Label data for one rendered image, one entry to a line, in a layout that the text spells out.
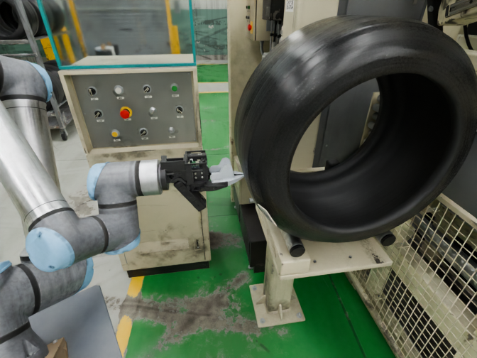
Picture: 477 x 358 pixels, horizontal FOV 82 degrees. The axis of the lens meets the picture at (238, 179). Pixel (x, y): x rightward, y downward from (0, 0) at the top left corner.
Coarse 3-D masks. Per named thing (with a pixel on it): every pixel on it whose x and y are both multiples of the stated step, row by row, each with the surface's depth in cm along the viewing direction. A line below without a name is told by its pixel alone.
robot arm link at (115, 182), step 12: (96, 168) 65; (108, 168) 65; (120, 168) 66; (132, 168) 66; (96, 180) 64; (108, 180) 64; (120, 180) 65; (132, 180) 65; (96, 192) 65; (108, 192) 65; (120, 192) 65; (132, 192) 67; (108, 204) 65
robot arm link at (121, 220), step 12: (120, 204) 66; (132, 204) 68; (96, 216) 63; (108, 216) 65; (120, 216) 66; (132, 216) 68; (108, 228) 62; (120, 228) 65; (132, 228) 68; (120, 240) 65; (132, 240) 68; (108, 252) 66; (120, 252) 66
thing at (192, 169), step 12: (192, 156) 69; (204, 156) 70; (168, 168) 67; (180, 168) 68; (192, 168) 68; (204, 168) 67; (168, 180) 70; (180, 180) 70; (192, 180) 68; (204, 180) 70
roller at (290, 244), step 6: (282, 234) 85; (288, 234) 81; (288, 240) 80; (294, 240) 79; (300, 240) 80; (288, 246) 79; (294, 246) 77; (300, 246) 77; (294, 252) 78; (300, 252) 78
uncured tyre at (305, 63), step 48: (288, 48) 61; (336, 48) 51; (384, 48) 50; (432, 48) 52; (288, 96) 54; (336, 96) 53; (384, 96) 86; (432, 96) 76; (240, 144) 69; (288, 144) 57; (384, 144) 94; (432, 144) 79; (288, 192) 64; (336, 192) 98; (384, 192) 89; (432, 192) 71; (336, 240) 76
